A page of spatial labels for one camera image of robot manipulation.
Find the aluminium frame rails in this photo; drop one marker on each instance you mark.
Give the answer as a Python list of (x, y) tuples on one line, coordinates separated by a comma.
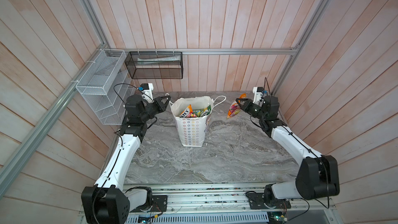
[(48, 45)]

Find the orange candy bag back side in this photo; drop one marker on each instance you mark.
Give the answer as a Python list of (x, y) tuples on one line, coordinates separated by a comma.
[(233, 110)]

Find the green circuit board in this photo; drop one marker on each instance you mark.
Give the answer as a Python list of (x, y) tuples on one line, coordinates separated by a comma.
[(145, 220), (276, 218)]

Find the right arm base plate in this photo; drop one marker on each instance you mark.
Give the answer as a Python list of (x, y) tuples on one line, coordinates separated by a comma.
[(260, 201)]

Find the slotted aluminium base rail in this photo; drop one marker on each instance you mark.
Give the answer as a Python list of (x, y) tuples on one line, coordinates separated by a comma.
[(226, 203)]

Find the small green candy bag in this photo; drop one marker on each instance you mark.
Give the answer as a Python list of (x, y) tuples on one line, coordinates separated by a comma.
[(202, 112)]

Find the white wire wall shelf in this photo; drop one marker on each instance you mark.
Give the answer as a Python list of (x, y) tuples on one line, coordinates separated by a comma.
[(105, 87)]

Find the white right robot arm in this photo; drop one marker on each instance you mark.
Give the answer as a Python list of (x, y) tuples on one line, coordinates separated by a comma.
[(318, 175)]

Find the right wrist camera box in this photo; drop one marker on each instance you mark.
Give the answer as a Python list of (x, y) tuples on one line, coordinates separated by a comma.
[(259, 94)]

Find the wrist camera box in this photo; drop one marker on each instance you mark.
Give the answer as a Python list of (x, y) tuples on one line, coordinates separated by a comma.
[(146, 91), (259, 94)]

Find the green circuit board right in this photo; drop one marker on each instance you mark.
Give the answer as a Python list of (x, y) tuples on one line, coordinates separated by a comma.
[(276, 218)]

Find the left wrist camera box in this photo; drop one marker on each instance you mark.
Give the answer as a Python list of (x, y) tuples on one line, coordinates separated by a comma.
[(146, 91)]

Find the white printed paper bag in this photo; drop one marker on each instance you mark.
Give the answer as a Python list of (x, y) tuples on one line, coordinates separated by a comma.
[(192, 131)]

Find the Fox's fruits bag front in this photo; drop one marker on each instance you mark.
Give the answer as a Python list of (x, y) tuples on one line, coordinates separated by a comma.
[(188, 113)]

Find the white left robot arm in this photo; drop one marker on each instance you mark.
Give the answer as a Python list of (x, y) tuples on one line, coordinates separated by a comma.
[(106, 202)]

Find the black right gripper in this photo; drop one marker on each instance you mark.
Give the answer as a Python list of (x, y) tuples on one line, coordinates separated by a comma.
[(247, 101)]

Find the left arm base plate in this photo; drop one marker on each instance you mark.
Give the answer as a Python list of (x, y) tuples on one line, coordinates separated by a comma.
[(159, 204)]

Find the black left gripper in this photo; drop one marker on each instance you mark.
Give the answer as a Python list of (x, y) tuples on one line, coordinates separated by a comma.
[(162, 105)]

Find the green circuit board left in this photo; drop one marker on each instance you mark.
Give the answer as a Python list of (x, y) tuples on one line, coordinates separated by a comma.
[(145, 220)]

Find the black mesh wall basket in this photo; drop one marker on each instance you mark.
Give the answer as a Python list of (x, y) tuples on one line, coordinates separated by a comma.
[(154, 65)]

